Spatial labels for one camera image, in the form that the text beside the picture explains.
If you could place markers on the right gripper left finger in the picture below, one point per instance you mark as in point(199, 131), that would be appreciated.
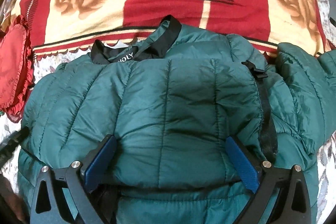
point(74, 194)

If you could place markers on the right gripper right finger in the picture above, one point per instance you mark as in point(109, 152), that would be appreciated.
point(292, 204)

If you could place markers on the red heart-shaped pillow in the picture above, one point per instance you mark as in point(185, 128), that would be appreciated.
point(17, 70)

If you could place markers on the green puffer jacket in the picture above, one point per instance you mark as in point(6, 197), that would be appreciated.
point(196, 88)

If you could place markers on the white floral plush blanket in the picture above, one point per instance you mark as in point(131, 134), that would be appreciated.
point(326, 179)

